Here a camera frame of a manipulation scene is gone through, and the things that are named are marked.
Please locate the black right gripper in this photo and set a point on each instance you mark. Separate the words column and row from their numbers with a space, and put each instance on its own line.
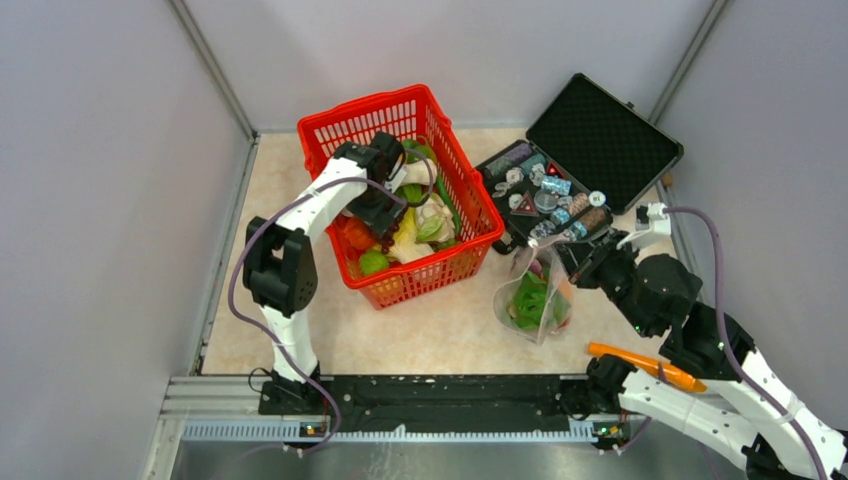
column 580, row 258

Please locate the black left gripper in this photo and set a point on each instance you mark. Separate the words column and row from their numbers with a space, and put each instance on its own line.
column 376, row 218

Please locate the clear zip top bag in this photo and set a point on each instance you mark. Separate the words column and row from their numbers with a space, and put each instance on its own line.
column 545, row 251

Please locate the green lettuce head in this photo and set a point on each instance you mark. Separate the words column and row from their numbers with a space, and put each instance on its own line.
column 533, row 305

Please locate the pink purple onion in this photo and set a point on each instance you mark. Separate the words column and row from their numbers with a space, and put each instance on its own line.
column 537, row 268

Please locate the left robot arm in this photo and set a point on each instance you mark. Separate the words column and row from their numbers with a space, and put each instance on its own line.
column 278, row 267

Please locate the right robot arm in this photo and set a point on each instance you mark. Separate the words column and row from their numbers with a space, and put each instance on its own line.
column 761, row 426

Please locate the orange mini pumpkin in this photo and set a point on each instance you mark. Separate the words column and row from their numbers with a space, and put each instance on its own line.
column 357, row 234

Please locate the pale napa cabbage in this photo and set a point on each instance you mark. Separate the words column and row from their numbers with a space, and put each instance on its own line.
column 405, row 248

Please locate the small green cabbage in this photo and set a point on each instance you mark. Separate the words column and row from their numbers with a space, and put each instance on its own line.
column 372, row 262

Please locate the white cauliflower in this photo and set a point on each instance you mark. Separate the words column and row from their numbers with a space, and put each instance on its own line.
column 435, row 222

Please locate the green white bok choy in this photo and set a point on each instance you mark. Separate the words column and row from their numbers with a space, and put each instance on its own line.
column 423, row 172

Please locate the clear round dealer button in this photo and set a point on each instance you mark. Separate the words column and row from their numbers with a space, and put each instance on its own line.
column 545, row 202

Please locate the red triangle dealer card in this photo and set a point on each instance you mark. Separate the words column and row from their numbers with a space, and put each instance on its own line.
column 522, row 204

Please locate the black poker chip case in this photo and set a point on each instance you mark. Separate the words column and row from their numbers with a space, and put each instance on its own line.
column 589, row 138

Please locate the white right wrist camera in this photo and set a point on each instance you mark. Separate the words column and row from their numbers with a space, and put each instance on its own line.
column 653, row 224

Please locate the orange handled tool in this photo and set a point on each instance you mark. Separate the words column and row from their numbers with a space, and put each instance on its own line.
column 653, row 366

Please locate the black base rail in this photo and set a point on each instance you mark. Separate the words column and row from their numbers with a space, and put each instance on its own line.
column 444, row 403

